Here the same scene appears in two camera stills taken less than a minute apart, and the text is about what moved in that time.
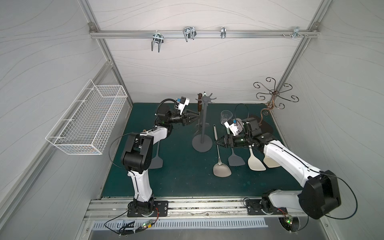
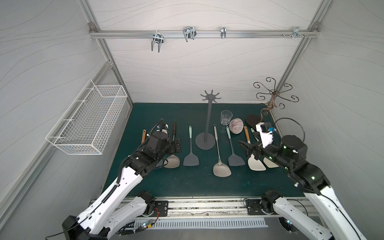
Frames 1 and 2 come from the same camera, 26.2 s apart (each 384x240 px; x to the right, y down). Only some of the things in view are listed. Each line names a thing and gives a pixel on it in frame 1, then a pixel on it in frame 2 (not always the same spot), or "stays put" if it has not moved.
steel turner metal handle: [220, 169] stays put
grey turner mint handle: [233, 160] stays put
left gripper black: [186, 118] -> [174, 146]
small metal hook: [223, 32] stays put
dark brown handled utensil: [199, 106] -> [173, 161]
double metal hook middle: [189, 32] stays put
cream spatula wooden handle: [254, 163] stays put
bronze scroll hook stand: [275, 93] stays put
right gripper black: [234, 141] -> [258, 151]
